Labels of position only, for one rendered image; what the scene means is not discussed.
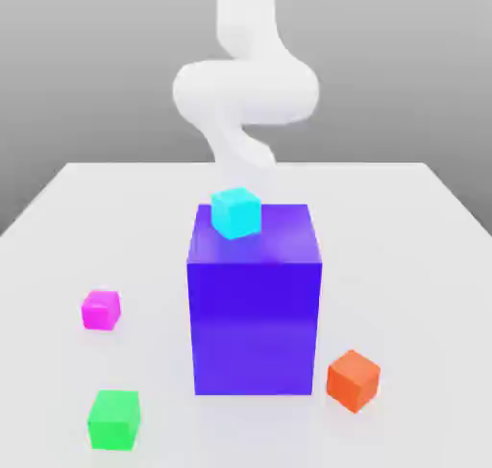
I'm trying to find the small cyan cube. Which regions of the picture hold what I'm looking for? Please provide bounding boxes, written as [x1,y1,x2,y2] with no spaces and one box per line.
[209,185,263,241]

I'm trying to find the small magenta cube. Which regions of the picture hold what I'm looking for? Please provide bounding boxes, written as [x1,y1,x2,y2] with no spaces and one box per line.
[81,289,122,332]

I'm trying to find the small orange cube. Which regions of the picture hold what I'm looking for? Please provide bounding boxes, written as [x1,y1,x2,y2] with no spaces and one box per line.
[326,349,382,414]

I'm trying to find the small green cube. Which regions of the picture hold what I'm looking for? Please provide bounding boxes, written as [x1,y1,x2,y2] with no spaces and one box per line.
[86,389,141,452]

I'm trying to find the large purple box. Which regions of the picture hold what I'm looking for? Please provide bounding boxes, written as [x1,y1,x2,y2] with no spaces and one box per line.
[185,203,323,397]

